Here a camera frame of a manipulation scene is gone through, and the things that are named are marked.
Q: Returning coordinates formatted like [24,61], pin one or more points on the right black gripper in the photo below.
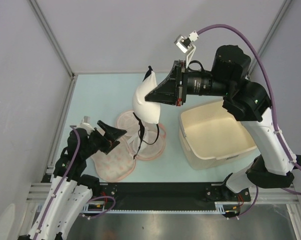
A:
[170,91]

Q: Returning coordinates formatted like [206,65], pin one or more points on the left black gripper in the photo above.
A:
[113,133]

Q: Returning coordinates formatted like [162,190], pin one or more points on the pink floral laundry bag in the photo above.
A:
[121,161]

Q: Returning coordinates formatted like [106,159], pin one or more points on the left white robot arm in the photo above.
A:
[70,188]

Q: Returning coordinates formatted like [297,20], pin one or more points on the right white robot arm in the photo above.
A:
[248,102]

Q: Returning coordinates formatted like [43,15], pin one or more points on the cream plastic laundry basket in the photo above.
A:
[211,137]

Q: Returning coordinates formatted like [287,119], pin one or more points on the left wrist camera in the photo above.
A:
[85,124]

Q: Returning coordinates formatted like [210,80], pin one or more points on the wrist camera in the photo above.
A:
[85,124]
[186,45]

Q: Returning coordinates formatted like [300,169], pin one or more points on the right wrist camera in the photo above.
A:
[186,45]

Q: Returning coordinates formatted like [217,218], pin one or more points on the aluminium frame rail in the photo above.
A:
[38,192]

